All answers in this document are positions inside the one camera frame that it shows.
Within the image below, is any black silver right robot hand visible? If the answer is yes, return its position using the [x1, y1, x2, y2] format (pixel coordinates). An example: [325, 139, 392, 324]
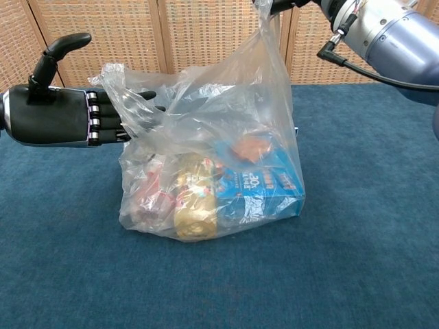
[270, 0, 339, 22]

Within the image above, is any clear plastic shopping bag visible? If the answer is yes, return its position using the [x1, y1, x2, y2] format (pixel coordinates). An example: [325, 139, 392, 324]
[88, 0, 306, 243]

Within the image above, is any gold wrapped snack pack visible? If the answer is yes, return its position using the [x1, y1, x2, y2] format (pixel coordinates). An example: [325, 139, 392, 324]
[173, 153, 219, 243]

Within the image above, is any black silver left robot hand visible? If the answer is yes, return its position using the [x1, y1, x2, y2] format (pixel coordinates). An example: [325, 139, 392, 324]
[0, 33, 167, 149]

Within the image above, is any teal felt table cover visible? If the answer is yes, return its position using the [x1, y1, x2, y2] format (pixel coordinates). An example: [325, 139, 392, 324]
[0, 82, 439, 329]

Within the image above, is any red white snack pack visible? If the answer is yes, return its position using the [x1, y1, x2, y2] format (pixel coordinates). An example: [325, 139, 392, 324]
[132, 156, 178, 231]

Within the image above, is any woven rattan folding screen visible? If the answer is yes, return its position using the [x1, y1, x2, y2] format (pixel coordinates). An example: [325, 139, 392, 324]
[0, 0, 439, 93]

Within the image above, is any blue snack box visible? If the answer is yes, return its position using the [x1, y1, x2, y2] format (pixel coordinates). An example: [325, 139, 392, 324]
[214, 132, 306, 228]

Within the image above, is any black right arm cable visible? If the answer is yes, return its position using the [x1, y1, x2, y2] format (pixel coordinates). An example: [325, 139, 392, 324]
[317, 29, 439, 92]

